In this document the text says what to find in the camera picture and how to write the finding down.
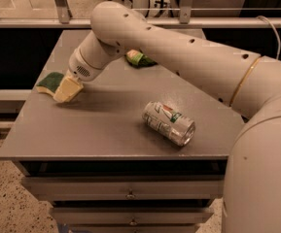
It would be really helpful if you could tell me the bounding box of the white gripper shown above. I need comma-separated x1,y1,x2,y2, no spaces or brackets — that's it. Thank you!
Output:
53,49,99,103

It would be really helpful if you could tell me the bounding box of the green and yellow sponge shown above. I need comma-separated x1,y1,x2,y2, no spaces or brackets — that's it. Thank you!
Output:
36,72,64,96

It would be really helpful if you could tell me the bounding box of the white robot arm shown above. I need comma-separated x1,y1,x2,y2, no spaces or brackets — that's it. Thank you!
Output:
54,1,281,233

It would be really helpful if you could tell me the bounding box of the green snack bag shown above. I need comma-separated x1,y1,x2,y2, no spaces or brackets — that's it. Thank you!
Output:
125,50,157,68

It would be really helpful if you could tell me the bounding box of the grey drawer cabinet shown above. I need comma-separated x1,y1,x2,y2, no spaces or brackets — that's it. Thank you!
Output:
0,28,245,233

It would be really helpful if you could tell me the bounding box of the upper grey drawer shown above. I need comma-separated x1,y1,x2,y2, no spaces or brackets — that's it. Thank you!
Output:
21,178,224,201

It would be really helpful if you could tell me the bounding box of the grey drawer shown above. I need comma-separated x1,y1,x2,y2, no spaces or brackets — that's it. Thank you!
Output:
51,207,213,226
21,178,224,201

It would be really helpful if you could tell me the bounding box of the silver soda can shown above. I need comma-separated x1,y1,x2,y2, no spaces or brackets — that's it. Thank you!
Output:
142,102,195,147

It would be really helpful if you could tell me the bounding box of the lower grey drawer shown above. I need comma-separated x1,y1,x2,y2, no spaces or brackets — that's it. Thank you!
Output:
51,207,213,226

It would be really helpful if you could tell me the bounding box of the metal railing frame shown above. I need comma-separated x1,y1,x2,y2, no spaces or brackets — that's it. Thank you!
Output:
0,0,281,28

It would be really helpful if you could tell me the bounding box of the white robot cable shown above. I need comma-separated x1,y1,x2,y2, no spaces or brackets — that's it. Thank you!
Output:
256,15,281,60

